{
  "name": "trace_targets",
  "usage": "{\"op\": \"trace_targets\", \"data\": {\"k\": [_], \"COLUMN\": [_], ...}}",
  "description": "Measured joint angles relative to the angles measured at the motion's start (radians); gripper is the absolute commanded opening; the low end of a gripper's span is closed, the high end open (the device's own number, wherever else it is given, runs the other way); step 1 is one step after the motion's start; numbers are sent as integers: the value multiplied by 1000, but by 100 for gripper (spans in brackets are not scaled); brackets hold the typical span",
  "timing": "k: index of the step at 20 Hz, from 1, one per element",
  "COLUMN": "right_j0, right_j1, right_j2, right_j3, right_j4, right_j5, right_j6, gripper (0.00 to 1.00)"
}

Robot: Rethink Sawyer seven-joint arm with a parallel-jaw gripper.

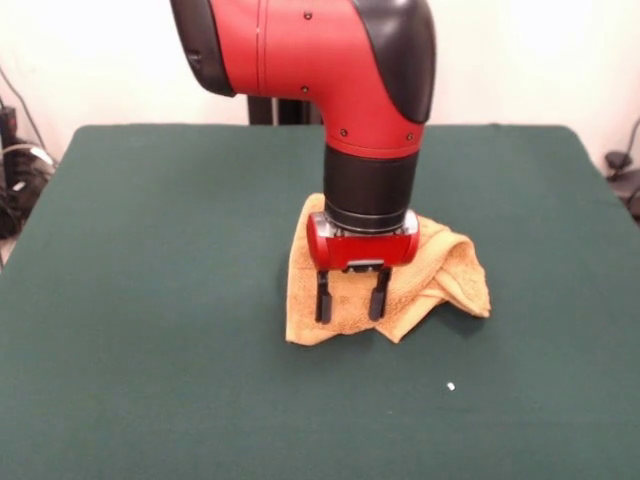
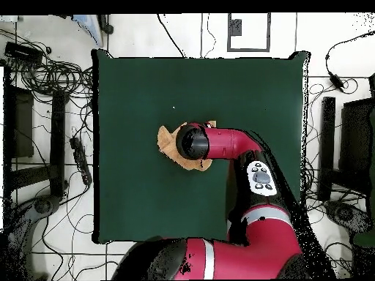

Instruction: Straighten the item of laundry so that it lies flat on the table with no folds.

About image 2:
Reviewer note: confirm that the dark green table cloth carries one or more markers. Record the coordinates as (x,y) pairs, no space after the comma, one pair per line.
(131,87)

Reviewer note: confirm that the orange terry towel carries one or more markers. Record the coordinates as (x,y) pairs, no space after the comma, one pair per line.
(167,145)

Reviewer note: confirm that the black power strip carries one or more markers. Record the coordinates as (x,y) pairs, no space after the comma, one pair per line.
(80,159)

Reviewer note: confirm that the black flat box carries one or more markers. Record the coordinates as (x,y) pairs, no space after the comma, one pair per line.
(23,52)

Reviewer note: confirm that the black metal stand frame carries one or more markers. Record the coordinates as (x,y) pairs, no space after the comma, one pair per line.
(57,140)
(327,140)

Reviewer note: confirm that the dark grey floor box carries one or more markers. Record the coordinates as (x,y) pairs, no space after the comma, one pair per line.
(235,27)

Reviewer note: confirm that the grey caster leg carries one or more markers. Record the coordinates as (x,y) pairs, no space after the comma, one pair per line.
(344,213)
(44,205)

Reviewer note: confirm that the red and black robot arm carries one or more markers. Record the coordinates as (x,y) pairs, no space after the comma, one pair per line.
(263,251)

